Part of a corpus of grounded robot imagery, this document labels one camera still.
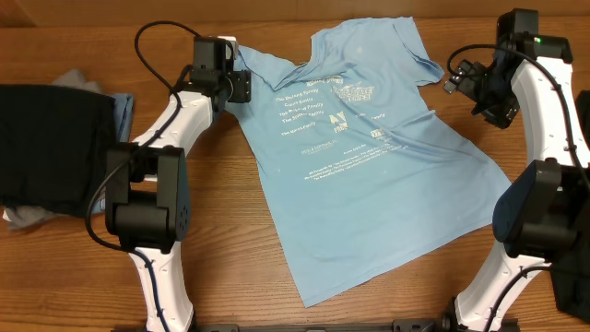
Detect light blue printed t-shirt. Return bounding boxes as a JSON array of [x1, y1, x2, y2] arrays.
[[228, 18, 510, 307]]

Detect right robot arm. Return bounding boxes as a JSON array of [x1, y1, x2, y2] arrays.
[[429, 8, 589, 331]]

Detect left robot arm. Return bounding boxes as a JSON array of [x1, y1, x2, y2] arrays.
[[105, 36, 252, 331]]

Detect black t-shirt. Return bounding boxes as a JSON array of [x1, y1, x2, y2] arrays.
[[548, 89, 590, 324]]

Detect folded grey garment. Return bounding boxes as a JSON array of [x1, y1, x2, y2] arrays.
[[3, 68, 124, 231]]

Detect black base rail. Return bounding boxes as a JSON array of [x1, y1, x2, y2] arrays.
[[188, 319, 467, 332]]

